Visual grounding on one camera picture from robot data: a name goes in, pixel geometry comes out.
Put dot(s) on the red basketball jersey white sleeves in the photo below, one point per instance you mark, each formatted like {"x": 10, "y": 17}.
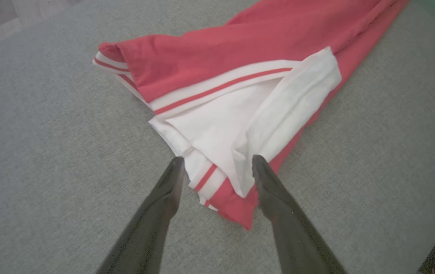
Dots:
{"x": 221, "y": 49}

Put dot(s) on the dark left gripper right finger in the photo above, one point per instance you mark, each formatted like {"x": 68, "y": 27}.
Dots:
{"x": 293, "y": 236}

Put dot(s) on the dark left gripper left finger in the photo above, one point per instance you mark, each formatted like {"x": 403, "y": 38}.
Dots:
{"x": 153, "y": 228}

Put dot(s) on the large grey sofa seat cushion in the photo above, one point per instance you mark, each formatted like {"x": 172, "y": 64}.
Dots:
{"x": 50, "y": 152}

